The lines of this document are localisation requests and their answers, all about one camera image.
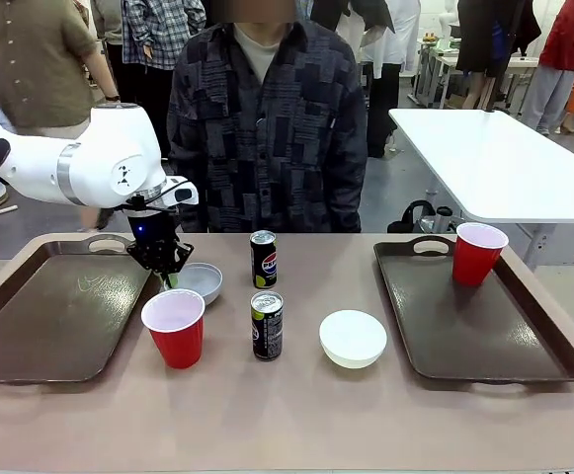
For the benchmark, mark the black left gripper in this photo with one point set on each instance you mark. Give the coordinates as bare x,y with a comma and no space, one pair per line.
149,228

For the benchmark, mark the white plastic bowl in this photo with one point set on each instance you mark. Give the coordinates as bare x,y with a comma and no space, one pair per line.
202,284
353,340

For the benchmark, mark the red plastic party cup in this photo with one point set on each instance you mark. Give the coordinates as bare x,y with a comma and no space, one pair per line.
474,266
175,340

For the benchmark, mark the black Pepsi soda can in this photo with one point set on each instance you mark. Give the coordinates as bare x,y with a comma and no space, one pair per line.
268,331
263,261

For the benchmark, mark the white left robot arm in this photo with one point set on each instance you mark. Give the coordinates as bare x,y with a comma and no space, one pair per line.
104,163

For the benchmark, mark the person's left forearm patchwork sleeve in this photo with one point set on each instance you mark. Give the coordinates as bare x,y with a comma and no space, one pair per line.
348,202

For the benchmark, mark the brown plastic serving tray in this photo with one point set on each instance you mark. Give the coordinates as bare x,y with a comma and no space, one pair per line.
44,316
464,340

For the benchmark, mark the person in patchwork shirt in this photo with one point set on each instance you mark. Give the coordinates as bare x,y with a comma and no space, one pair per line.
267,128

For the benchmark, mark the person in blue plaid shirt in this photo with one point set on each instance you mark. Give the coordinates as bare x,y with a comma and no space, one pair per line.
163,29

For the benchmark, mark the person in grey top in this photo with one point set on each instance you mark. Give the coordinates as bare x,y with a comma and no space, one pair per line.
111,29

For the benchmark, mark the person in olive shirt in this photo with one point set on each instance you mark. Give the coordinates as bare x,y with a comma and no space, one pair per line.
34,54

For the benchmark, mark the black bag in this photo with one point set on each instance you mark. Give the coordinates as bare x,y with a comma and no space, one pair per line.
412,219

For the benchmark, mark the person in white coat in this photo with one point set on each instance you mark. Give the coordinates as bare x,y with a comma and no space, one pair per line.
390,74

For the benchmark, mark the white background workbench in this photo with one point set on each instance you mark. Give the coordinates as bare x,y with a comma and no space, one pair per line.
437,64

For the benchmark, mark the white folding table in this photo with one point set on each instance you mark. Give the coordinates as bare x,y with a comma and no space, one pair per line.
504,163

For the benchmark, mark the person in dark coat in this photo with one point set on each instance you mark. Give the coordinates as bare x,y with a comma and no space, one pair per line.
484,34

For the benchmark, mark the person in red jacket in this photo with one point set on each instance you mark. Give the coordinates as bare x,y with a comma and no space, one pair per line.
568,34

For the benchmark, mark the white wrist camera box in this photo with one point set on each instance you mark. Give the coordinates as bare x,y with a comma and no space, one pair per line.
182,193

